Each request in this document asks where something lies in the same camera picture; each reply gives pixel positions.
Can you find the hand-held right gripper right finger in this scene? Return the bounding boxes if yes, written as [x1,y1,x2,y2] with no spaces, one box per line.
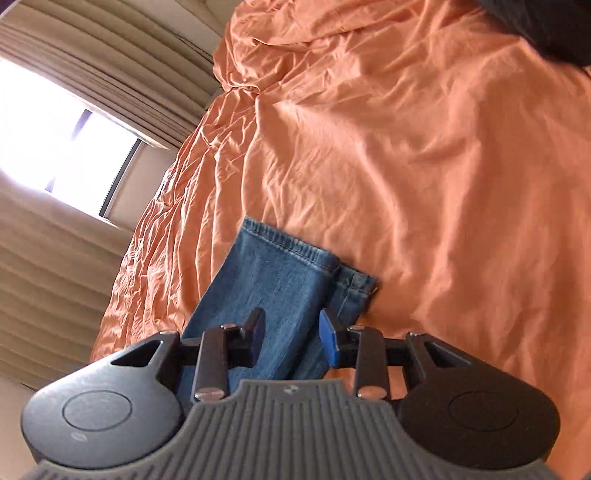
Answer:
[320,308,467,400]

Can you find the window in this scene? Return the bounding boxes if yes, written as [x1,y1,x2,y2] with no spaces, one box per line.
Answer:
[0,58,143,219]

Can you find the orange bed sheet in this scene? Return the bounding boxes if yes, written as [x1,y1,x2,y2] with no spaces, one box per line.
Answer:
[90,0,591,467]

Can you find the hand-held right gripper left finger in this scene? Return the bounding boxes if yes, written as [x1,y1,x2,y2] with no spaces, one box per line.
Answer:
[109,307,267,402]

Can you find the blue denim pants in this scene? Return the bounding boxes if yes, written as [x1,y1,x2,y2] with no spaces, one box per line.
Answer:
[177,216,378,407]

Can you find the dark cloth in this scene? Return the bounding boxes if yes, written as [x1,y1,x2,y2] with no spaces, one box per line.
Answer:
[475,0,591,70]

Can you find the beige curtain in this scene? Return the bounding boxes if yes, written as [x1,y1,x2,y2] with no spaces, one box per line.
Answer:
[0,0,241,393]

